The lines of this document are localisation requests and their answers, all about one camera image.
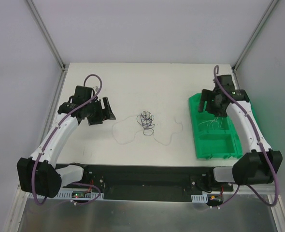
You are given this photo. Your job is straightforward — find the dark cable bundle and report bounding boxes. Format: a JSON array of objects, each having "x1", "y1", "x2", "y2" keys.
[{"x1": 135, "y1": 110, "x2": 156, "y2": 136}]

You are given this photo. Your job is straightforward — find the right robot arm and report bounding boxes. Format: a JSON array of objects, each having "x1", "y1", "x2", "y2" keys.
[{"x1": 198, "y1": 75, "x2": 283, "y2": 191}]

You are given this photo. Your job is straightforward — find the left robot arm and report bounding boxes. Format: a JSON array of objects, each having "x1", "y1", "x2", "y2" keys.
[{"x1": 17, "y1": 86, "x2": 115, "y2": 198}]

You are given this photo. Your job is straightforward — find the green compartment tray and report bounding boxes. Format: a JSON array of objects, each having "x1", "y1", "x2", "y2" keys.
[{"x1": 188, "y1": 93, "x2": 243, "y2": 160}]

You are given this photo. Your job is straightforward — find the white thin cable on table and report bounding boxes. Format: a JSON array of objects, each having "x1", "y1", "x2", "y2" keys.
[{"x1": 111, "y1": 116, "x2": 184, "y2": 147}]

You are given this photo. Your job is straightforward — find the aluminium frame post left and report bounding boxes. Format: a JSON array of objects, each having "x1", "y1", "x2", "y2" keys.
[{"x1": 24, "y1": 0, "x2": 66, "y2": 71}]

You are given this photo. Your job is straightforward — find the aluminium frame post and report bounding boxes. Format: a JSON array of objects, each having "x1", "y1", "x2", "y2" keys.
[
  {"x1": 24, "y1": 0, "x2": 66, "y2": 71},
  {"x1": 232, "y1": 0, "x2": 280, "y2": 73}
]

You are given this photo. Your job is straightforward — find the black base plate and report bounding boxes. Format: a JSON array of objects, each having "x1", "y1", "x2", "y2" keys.
[{"x1": 61, "y1": 164, "x2": 234, "y2": 201}]

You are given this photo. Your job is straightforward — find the white slotted cable duct left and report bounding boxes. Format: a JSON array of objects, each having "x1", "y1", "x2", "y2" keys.
[{"x1": 54, "y1": 190, "x2": 104, "y2": 201}]

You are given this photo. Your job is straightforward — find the white slotted cable duct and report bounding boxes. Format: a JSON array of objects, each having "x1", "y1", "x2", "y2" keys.
[
  {"x1": 54, "y1": 190, "x2": 104, "y2": 201},
  {"x1": 191, "y1": 194, "x2": 208, "y2": 203}
]

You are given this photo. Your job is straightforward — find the white slotted cable duct right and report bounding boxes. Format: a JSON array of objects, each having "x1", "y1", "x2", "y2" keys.
[{"x1": 191, "y1": 194, "x2": 208, "y2": 203}]

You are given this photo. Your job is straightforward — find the aluminium frame post right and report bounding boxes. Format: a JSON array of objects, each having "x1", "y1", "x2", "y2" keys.
[{"x1": 232, "y1": 0, "x2": 280, "y2": 73}]

